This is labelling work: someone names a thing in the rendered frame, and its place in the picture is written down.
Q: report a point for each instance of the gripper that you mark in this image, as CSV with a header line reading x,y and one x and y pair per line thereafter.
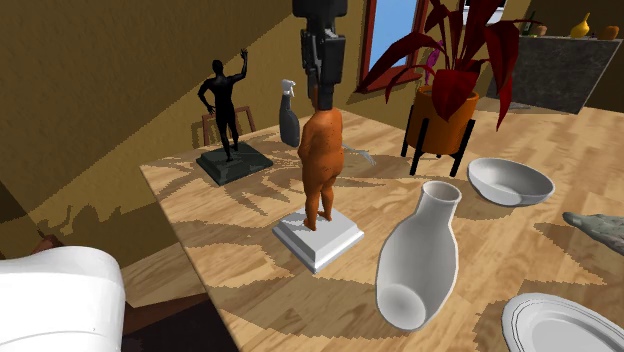
x,y
324,48

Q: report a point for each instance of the red-framed window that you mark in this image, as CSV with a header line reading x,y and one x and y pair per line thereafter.
x,y
392,29

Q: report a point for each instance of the grey spray bottle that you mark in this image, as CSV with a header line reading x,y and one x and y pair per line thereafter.
x,y
289,122

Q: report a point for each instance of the brown wooden chair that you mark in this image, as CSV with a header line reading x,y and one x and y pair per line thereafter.
x,y
245,119

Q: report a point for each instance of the orange figure on white base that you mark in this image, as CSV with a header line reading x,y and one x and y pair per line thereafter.
x,y
319,161

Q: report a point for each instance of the silver fork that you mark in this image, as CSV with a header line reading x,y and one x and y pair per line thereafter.
x,y
363,154

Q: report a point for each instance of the black figure on dark base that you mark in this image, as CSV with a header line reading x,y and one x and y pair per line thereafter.
x,y
224,102

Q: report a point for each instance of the red-leaved plant in orange pot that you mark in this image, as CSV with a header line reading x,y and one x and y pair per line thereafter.
x,y
441,117

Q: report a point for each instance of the wooden table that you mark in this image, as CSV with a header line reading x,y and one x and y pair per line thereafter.
x,y
234,244

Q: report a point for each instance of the white bowl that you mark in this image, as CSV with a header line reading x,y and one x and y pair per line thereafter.
x,y
507,183

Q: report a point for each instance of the white vase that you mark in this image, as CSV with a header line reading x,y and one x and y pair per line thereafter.
x,y
419,258

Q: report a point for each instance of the dark grey counter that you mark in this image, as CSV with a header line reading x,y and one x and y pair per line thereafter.
x,y
556,73

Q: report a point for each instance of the grey-green rough object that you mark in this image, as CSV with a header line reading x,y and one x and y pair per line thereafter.
x,y
602,226

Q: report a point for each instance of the white plate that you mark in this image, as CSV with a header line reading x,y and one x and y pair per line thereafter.
x,y
560,326

